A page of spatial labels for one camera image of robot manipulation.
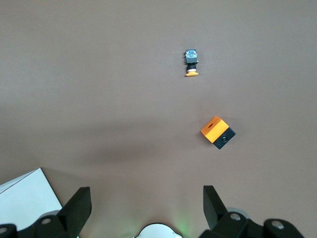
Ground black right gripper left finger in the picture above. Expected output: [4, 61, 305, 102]
[34, 187, 93, 238]

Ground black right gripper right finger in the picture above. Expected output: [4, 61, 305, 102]
[199, 185, 263, 238]

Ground white drawer cabinet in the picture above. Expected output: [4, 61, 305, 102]
[0, 168, 63, 231]

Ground yellow cap push button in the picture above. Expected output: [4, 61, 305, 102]
[183, 48, 200, 78]

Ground orange black button enclosure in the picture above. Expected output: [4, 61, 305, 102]
[200, 116, 236, 151]

